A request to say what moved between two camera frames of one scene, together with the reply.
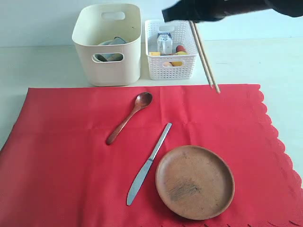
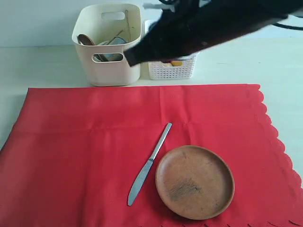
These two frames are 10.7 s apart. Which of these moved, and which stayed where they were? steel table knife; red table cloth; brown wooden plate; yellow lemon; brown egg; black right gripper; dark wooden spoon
Moved: dark wooden spoon; black right gripper
Stayed: steel table knife; red table cloth; brown egg; yellow lemon; brown wooden plate
